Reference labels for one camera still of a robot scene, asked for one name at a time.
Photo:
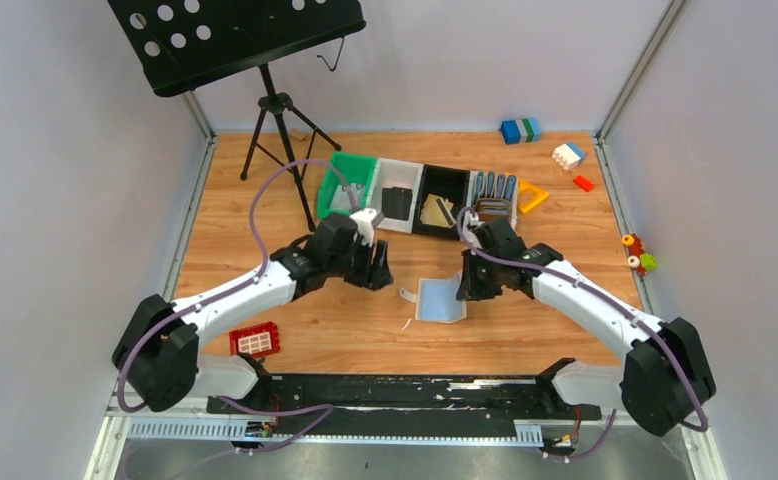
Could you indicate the blue green block stack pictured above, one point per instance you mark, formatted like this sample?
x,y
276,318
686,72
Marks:
x,y
523,130

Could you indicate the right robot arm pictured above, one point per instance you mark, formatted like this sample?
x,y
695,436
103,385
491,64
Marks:
x,y
663,378

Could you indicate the yellow plastic angle piece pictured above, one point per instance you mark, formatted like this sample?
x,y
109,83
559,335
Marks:
x,y
530,196

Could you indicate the black music stand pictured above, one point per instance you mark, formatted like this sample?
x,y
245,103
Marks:
x,y
183,45

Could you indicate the black card in white bin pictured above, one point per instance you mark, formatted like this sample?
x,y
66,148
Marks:
x,y
396,203

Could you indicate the red green toy car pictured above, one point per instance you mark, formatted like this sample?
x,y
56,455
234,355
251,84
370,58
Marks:
x,y
638,258

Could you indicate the gold cards in black bin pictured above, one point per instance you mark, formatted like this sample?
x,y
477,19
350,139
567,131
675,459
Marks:
x,y
437,211

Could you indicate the white bin with wallets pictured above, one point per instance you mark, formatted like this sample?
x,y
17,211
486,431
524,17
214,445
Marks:
x,y
470,203

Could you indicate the red toy brick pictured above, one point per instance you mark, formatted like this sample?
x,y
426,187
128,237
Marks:
x,y
583,183

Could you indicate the red white toy block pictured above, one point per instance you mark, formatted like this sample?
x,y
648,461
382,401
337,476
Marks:
x,y
256,341

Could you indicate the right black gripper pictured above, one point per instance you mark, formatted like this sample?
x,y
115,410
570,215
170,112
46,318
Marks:
x,y
480,270

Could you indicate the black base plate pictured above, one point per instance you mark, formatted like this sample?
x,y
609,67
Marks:
x,y
417,406

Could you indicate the white plastic bin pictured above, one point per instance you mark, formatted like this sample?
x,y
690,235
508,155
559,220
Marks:
x,y
396,173

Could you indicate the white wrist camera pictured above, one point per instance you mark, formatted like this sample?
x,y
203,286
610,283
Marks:
x,y
471,221
367,221

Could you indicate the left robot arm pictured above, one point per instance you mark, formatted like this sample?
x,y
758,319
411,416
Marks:
x,y
159,354

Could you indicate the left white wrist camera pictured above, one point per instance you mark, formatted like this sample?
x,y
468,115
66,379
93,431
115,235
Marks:
x,y
367,221

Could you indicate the brown leather wallets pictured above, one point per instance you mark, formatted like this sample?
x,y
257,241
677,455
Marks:
x,y
490,209

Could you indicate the white blue toy block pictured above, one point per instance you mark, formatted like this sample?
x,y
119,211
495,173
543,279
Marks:
x,y
568,156

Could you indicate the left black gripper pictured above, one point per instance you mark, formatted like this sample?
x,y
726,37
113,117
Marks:
x,y
365,263

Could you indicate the green plastic bin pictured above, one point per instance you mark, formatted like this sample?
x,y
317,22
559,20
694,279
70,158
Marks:
x,y
355,169

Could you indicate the silver cards in green bin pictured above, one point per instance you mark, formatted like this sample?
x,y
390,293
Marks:
x,y
346,198

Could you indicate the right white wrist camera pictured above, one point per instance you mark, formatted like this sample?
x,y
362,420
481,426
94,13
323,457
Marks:
x,y
471,221

